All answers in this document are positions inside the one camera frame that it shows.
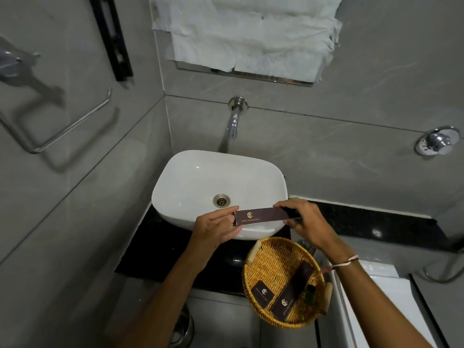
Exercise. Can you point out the black wall rail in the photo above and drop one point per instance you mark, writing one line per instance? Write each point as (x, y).
(112, 36)

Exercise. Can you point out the person's right thumb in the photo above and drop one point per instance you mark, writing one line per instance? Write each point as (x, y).
(293, 222)

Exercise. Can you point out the white crumpled paper sheet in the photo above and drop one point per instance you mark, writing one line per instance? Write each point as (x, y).
(250, 32)

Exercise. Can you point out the person's right hand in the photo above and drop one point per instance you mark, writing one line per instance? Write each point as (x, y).
(315, 224)

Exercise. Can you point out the chrome wall tap valve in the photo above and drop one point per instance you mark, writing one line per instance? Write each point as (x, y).
(437, 141)

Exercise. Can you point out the small dark brown box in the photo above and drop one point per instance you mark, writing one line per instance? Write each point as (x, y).
(263, 293)

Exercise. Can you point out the steel waste bin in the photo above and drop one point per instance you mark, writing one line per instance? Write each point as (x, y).
(183, 329)

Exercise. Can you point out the chrome wall faucet spout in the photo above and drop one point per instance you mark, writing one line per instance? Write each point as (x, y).
(234, 119)

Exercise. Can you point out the wall mirror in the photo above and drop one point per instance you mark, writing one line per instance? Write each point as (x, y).
(253, 76)

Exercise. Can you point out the long dark brown box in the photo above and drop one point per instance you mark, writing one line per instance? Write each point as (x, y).
(264, 215)
(292, 295)

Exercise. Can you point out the chrome wall hook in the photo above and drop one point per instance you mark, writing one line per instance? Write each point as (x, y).
(14, 61)

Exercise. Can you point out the pink thread wristband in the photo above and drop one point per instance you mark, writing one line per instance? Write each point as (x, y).
(344, 263)

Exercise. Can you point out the person's left hand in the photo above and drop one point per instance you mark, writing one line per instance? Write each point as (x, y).
(210, 228)

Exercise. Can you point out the person's left thumb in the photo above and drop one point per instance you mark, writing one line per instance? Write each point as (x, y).
(232, 232)

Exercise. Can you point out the white ceramic wash basin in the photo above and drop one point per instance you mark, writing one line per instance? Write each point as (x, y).
(195, 181)

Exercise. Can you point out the person's right forearm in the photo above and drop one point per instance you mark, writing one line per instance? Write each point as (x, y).
(373, 308)

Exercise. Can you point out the person's left forearm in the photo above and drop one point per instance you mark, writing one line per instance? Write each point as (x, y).
(170, 297)

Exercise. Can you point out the round wicker basket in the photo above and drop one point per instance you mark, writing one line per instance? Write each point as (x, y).
(275, 264)

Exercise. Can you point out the chrome basin drain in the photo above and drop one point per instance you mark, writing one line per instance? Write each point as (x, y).
(221, 200)

